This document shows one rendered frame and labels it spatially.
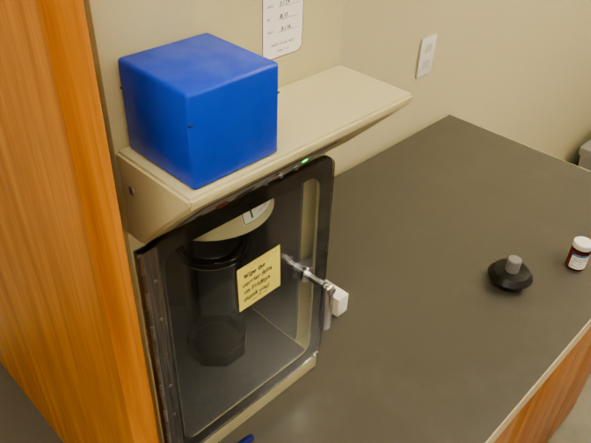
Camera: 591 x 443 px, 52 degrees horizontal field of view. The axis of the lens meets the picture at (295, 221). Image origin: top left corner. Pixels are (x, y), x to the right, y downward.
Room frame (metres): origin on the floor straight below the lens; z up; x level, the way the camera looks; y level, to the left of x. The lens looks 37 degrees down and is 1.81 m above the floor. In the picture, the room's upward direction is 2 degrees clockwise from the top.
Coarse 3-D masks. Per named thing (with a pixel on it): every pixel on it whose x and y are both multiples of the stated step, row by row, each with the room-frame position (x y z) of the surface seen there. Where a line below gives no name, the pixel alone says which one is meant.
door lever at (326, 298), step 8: (304, 272) 0.68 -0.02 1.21; (312, 272) 0.69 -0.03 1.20; (304, 280) 0.68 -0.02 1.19; (312, 280) 0.67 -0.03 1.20; (320, 280) 0.66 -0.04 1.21; (328, 288) 0.65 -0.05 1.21; (320, 296) 0.65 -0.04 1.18; (328, 296) 0.64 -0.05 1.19; (320, 304) 0.65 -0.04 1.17; (328, 304) 0.65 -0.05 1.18; (320, 312) 0.65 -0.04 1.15; (328, 312) 0.65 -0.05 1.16; (320, 320) 0.65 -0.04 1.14; (328, 320) 0.65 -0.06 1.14; (320, 328) 0.65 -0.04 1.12; (328, 328) 0.65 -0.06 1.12
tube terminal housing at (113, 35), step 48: (96, 0) 0.50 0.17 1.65; (144, 0) 0.53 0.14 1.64; (192, 0) 0.57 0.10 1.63; (240, 0) 0.61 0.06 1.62; (336, 0) 0.72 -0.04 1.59; (96, 48) 0.50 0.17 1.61; (144, 48) 0.53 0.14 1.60; (336, 48) 0.72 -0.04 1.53; (144, 336) 0.50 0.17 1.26; (288, 384) 0.68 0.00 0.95
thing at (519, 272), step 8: (512, 256) 0.98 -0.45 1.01; (496, 264) 0.99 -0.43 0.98; (504, 264) 0.99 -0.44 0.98; (512, 264) 0.96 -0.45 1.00; (520, 264) 0.96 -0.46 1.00; (488, 272) 0.98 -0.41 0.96; (496, 272) 0.96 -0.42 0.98; (504, 272) 0.96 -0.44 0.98; (512, 272) 0.96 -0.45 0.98; (520, 272) 0.97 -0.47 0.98; (528, 272) 0.97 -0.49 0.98; (496, 280) 0.95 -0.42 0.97; (504, 280) 0.94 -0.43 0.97; (512, 280) 0.94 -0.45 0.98; (520, 280) 0.94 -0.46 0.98; (528, 280) 0.95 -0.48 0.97; (504, 288) 0.94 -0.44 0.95; (512, 288) 0.93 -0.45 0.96; (520, 288) 0.93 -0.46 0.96
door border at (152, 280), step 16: (144, 256) 0.50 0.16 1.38; (160, 272) 0.51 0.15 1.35; (144, 288) 0.49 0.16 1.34; (160, 288) 0.51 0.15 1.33; (160, 304) 0.50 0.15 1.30; (160, 320) 0.50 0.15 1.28; (160, 336) 0.50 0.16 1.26; (160, 352) 0.50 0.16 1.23; (160, 384) 0.49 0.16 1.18; (160, 400) 0.49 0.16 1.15; (176, 400) 0.51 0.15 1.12; (176, 416) 0.50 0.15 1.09; (176, 432) 0.50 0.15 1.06
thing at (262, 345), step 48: (288, 192) 0.65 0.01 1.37; (192, 240) 0.54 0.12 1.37; (240, 240) 0.59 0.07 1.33; (288, 240) 0.65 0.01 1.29; (192, 288) 0.54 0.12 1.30; (288, 288) 0.66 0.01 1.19; (192, 336) 0.53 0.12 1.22; (240, 336) 0.59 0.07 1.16; (288, 336) 0.66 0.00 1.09; (192, 384) 0.53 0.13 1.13; (240, 384) 0.59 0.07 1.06; (192, 432) 0.52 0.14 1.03
